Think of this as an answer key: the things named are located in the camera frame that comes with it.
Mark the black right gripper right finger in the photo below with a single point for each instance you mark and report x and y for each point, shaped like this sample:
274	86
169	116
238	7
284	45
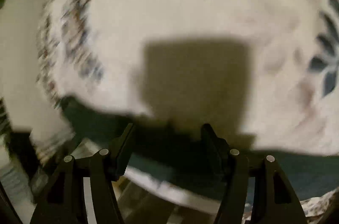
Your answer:
256	188

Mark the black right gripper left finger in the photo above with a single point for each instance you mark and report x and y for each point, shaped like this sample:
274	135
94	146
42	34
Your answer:
63	198

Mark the dark blue denim jeans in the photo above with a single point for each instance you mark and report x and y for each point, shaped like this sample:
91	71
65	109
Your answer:
198	165

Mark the floral bed blanket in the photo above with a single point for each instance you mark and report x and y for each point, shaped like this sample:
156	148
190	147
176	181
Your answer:
263	73

